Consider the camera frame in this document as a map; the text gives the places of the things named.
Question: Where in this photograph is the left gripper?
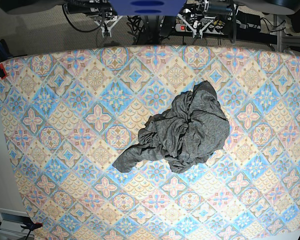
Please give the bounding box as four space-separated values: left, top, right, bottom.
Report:
177 14 213 38

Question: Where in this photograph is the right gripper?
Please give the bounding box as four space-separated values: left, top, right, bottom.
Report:
100 15 123 38

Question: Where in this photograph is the grey t-shirt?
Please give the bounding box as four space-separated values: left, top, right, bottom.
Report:
112 81 230 174

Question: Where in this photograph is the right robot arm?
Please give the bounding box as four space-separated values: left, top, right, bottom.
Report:
62 0 123 38

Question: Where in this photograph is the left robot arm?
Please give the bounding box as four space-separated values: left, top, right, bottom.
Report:
175 0 238 44

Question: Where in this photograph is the patterned tablecloth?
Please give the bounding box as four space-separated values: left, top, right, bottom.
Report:
0 45 300 240

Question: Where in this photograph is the black clamp lower left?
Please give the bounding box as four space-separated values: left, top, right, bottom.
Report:
0 219 43 232

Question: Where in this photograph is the power strip with red switch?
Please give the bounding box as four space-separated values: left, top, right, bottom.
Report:
175 23 223 35

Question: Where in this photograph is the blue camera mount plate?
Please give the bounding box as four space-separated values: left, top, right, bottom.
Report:
109 0 186 16

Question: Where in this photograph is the aluminium frame post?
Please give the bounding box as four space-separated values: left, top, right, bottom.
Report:
273 14 286 53

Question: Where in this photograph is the blue handled clamp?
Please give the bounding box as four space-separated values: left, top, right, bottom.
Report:
0 39 13 61

